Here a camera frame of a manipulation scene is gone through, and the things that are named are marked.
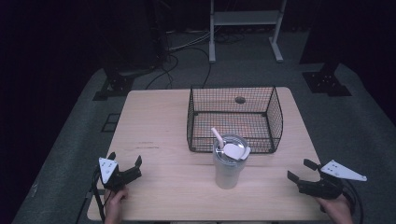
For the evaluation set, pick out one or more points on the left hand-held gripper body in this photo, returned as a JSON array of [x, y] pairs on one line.
[[120, 178]]

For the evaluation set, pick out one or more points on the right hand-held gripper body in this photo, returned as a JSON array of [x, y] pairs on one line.
[[323, 186]]

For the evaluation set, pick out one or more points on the clear tumbler with lid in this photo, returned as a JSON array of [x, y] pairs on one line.
[[229, 168]]

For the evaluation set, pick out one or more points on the pale pink straw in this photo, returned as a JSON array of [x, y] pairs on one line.
[[218, 137]]

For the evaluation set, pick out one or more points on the person's left hand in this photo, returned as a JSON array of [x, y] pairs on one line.
[[115, 205]]

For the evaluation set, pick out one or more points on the person's right hand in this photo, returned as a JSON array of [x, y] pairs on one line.
[[337, 211]]

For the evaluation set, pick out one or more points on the black stand base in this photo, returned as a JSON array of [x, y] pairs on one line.
[[327, 82], [116, 85]]

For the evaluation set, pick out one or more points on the dark round table grommet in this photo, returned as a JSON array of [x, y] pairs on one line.
[[240, 100]]

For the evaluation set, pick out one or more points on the white metal stand frame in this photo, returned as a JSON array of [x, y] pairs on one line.
[[246, 17]]

